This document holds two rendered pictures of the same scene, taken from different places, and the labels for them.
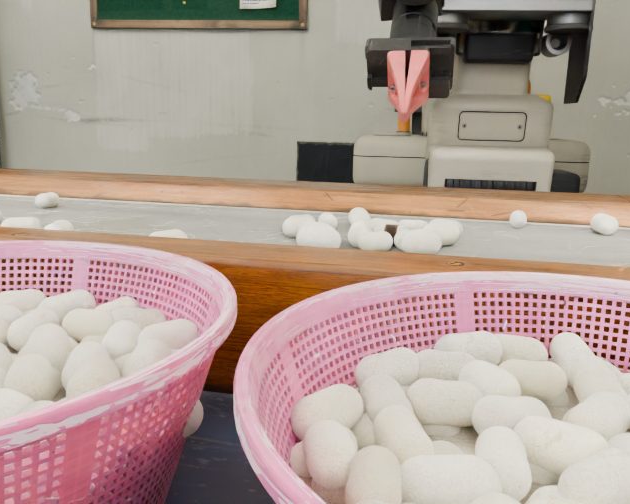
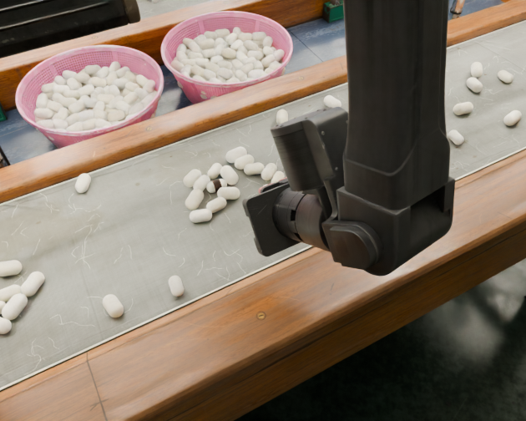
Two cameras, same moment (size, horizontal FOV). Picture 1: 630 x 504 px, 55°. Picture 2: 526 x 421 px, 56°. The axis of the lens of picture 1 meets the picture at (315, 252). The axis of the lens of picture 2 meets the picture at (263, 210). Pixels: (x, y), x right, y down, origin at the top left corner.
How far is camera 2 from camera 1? 114 cm
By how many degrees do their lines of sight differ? 108
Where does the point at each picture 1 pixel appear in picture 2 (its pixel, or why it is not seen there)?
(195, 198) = not seen: hidden behind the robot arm
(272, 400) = (152, 71)
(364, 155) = not seen: outside the picture
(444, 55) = (258, 214)
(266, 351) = (155, 67)
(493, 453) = (113, 85)
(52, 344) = (218, 69)
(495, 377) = (120, 100)
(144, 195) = not seen: hidden behind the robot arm
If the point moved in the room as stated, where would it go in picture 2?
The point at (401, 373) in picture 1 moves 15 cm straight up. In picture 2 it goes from (143, 99) to (125, 27)
